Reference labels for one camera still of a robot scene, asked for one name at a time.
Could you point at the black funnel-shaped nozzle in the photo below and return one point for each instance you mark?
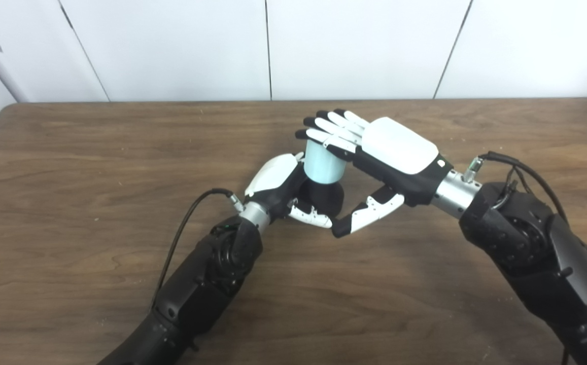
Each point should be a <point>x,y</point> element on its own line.
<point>326,200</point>

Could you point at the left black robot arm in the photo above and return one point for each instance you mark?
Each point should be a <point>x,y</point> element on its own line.
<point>192,299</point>

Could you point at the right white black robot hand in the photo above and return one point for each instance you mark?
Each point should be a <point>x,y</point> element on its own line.
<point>397,147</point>

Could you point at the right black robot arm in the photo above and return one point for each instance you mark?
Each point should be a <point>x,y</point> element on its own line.
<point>531,243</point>

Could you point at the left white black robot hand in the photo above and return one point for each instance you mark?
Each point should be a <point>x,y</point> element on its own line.
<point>273,177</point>

